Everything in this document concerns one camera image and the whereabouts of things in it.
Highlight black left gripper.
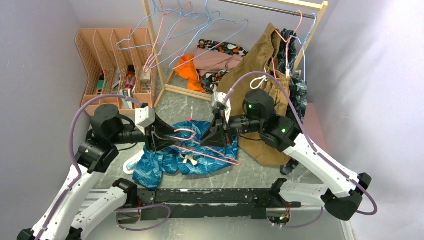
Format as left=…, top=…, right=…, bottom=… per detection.
left=110, top=110, right=181, bottom=151

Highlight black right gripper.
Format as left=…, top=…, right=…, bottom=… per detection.
left=199, top=108, right=263, bottom=149

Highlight pink wire hanger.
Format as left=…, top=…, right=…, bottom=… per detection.
left=168, top=128, right=243, bottom=167

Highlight blue leaf-print shorts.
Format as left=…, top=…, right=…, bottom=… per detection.
left=132, top=120, right=239, bottom=190

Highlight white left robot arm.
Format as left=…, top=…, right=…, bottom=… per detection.
left=18, top=104, right=177, bottom=240

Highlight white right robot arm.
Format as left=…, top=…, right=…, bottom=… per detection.
left=200, top=89, right=372, bottom=221

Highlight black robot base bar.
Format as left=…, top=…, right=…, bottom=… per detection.
left=124, top=188, right=289, bottom=220

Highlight brown hanging shorts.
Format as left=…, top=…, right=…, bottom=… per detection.
left=217, top=23, right=291, bottom=167

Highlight toothbrush blister pack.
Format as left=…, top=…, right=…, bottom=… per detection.
left=122, top=150, right=145, bottom=175

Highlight black orange patterned garment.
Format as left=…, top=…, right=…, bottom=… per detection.
left=196, top=39, right=249, bottom=93

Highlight peach plastic desk organizer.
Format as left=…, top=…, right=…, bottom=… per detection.
left=75, top=27, right=159, bottom=107

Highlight pink folded garment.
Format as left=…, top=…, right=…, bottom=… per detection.
left=193, top=48, right=243, bottom=72

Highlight dark patterned hanging garment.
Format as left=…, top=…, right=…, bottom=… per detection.
left=277, top=28, right=308, bottom=176

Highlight wooden clothes rack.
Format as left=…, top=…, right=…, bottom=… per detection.
left=141, top=0, right=328, bottom=108

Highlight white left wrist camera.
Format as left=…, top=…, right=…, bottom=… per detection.
left=134, top=106, right=156, bottom=134

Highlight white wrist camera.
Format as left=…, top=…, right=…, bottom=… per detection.
left=211, top=91, right=232, bottom=123
left=134, top=106, right=156, bottom=134

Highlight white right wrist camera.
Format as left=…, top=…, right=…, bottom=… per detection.
left=211, top=91, right=232, bottom=123

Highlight blue wire hanger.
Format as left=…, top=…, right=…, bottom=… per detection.
left=115, top=0, right=213, bottom=52

